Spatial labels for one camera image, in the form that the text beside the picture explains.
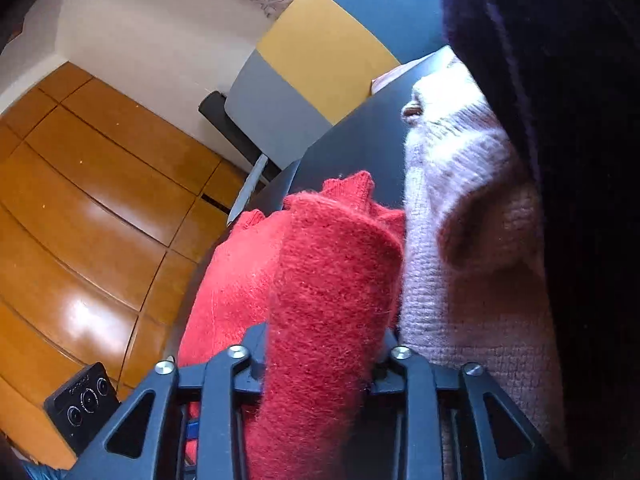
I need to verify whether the red knitted sweater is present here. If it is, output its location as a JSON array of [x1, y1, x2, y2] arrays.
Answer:
[[178, 171, 405, 479]]

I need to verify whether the blue puffer jacket sleeve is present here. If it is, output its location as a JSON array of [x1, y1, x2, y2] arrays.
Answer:
[[21, 460, 67, 480]]

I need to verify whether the pink knitted sweater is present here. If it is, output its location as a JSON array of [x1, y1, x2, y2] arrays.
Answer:
[[399, 60, 566, 453]]

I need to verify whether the grey yellow blue chair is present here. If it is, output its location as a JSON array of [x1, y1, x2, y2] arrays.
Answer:
[[222, 0, 449, 226]]

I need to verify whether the pink cloth on chair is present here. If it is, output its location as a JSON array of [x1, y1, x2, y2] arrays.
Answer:
[[370, 64, 411, 96]]

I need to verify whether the dark purple garment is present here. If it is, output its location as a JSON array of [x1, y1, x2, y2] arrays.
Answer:
[[442, 0, 639, 479]]

